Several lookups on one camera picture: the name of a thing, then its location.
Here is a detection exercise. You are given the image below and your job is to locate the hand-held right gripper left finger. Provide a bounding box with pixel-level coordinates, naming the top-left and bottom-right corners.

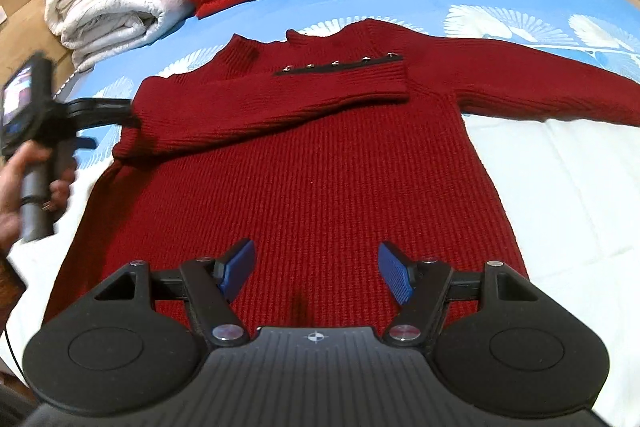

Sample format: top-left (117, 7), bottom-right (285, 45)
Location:
top-left (92, 239), bottom-right (257, 348)

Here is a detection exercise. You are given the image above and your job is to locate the person's left hand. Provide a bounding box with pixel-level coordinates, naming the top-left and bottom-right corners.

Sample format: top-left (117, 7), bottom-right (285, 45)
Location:
top-left (0, 142), bottom-right (77, 253)

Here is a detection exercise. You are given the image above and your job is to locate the wooden bed headboard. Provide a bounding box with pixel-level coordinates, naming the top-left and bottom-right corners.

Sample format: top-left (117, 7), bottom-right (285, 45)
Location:
top-left (0, 0), bottom-right (68, 58)

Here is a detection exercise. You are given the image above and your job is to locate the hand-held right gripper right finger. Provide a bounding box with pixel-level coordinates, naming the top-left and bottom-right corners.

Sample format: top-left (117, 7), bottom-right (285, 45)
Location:
top-left (378, 241), bottom-right (538, 348)

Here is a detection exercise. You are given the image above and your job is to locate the thin black cable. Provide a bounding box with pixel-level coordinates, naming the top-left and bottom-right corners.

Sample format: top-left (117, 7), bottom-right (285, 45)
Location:
top-left (5, 329), bottom-right (26, 378)

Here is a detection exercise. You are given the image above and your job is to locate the dark red knit sweater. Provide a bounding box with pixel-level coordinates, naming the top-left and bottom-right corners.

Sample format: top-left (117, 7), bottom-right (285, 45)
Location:
top-left (42, 18), bottom-right (640, 343)

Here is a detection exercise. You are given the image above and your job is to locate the white fleece folded blanket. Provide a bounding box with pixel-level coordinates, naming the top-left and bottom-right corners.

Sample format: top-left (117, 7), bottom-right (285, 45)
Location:
top-left (60, 0), bottom-right (197, 74)

